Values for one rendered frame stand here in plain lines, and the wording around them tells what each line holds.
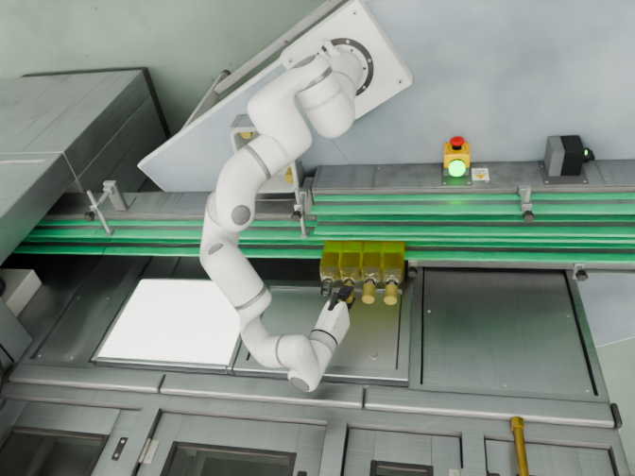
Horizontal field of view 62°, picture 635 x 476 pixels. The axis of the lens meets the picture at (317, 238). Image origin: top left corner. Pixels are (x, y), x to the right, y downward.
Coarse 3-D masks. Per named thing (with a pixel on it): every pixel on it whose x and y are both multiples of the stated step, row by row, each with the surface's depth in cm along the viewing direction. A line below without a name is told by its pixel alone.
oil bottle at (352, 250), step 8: (344, 248) 151; (352, 248) 151; (360, 248) 150; (344, 256) 149; (352, 256) 148; (360, 256) 148; (344, 264) 146; (352, 264) 146; (360, 264) 147; (344, 272) 145; (352, 272) 144; (360, 272) 147
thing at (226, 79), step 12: (336, 0) 183; (312, 12) 189; (324, 12) 187; (300, 24) 191; (312, 24) 190; (288, 36) 194; (276, 48) 198; (252, 60) 203; (228, 72) 228; (240, 72) 207; (216, 84) 217; (228, 84) 211; (204, 96) 212; (216, 96) 214; (204, 108) 204; (192, 120) 195
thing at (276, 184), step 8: (240, 128) 148; (248, 128) 148; (256, 128) 148; (232, 136) 150; (240, 136) 155; (256, 136) 158; (232, 144) 152; (240, 144) 155; (280, 176) 165; (296, 176) 156; (264, 184) 163; (272, 184) 163; (280, 184) 162; (288, 184) 162; (296, 184) 158; (264, 192) 162; (272, 192) 161; (280, 192) 161; (288, 192) 160
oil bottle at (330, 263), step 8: (328, 240) 155; (336, 240) 154; (328, 248) 152; (336, 248) 152; (328, 256) 150; (336, 256) 149; (320, 264) 147; (328, 264) 147; (336, 264) 147; (320, 272) 146; (328, 272) 145; (336, 272) 146; (336, 280) 147
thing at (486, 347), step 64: (64, 256) 194; (128, 256) 191; (192, 256) 187; (64, 320) 170; (448, 320) 151; (512, 320) 147; (576, 320) 145; (64, 384) 148; (128, 384) 144; (192, 384) 141; (256, 384) 138; (320, 384) 136; (384, 384) 136; (448, 384) 135; (512, 384) 132; (576, 384) 130; (0, 448) 139; (64, 448) 136; (128, 448) 132; (192, 448) 131; (256, 448) 129; (320, 448) 127; (384, 448) 125; (448, 448) 123; (512, 448) 121; (576, 448) 119
